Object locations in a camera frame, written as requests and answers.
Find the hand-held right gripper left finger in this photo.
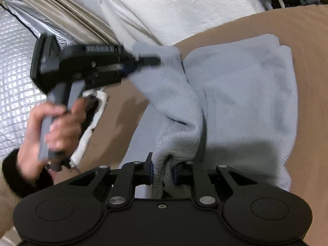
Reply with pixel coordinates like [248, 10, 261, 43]
[69, 153, 155, 208]

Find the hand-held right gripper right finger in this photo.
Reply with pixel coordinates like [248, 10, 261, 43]
[173, 161, 258, 207]

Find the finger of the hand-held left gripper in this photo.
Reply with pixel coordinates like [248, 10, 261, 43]
[123, 53, 162, 73]

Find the light grey-blue sweater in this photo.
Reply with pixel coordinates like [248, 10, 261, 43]
[119, 34, 299, 200]

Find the person's left forearm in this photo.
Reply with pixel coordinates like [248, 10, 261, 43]
[0, 149, 55, 236]

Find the person's left hand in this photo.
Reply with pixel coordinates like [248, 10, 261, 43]
[18, 97, 89, 183]

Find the white folded garment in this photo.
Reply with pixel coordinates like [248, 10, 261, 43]
[69, 89, 108, 169]

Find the silver quilted insulation panel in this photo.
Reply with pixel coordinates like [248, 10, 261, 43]
[0, 0, 114, 160]

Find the white buttoned coat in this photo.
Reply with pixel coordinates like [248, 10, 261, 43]
[41, 0, 265, 47]

